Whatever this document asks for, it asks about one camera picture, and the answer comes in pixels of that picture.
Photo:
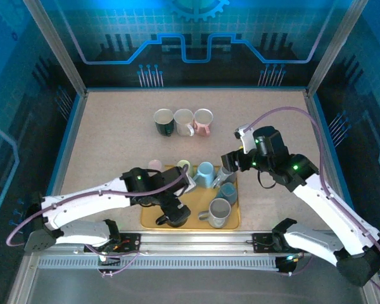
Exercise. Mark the black mug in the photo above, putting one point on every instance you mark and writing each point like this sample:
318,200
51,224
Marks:
177,222

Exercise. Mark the dark green mug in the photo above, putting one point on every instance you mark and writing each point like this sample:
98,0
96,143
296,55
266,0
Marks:
163,125

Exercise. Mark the white mug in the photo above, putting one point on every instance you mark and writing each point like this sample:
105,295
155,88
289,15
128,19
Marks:
183,119

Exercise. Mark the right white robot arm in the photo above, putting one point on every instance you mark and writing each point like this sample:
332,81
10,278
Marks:
329,206

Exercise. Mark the yellow tray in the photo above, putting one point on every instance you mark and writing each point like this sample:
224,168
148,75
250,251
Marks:
194,206

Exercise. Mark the aluminium corner post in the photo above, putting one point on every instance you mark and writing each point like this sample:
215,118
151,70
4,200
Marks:
57,47
335,47

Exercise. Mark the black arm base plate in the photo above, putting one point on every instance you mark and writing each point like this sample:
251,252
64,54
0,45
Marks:
260,244
133,242

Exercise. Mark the pale pink mug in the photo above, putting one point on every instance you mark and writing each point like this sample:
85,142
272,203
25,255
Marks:
155,165

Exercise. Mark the black base connector block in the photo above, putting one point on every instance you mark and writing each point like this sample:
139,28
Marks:
286,265

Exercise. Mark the aluminium side rail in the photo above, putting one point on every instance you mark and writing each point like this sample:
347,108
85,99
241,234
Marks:
74,126
312,101

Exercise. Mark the light blue mug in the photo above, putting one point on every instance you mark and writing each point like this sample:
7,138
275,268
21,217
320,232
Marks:
206,174

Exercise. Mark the light green mug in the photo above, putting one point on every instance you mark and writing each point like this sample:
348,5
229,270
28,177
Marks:
184,164

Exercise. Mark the blue floral mug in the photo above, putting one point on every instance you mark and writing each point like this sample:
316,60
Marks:
228,191

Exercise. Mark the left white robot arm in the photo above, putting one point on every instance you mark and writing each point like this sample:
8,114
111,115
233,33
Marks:
82,202

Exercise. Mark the aluminium front rail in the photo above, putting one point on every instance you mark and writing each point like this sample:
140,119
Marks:
196,244

